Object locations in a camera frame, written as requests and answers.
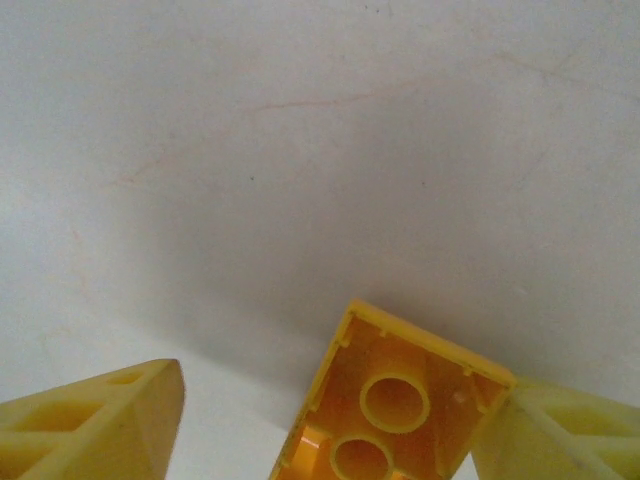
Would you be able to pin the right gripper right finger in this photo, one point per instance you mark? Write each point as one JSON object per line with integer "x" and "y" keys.
{"x": 565, "y": 440}

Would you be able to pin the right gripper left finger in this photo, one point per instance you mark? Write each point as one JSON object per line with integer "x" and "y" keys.
{"x": 90, "y": 440}

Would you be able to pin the long yellow lego brick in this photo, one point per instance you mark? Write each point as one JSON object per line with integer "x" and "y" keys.
{"x": 425, "y": 380}

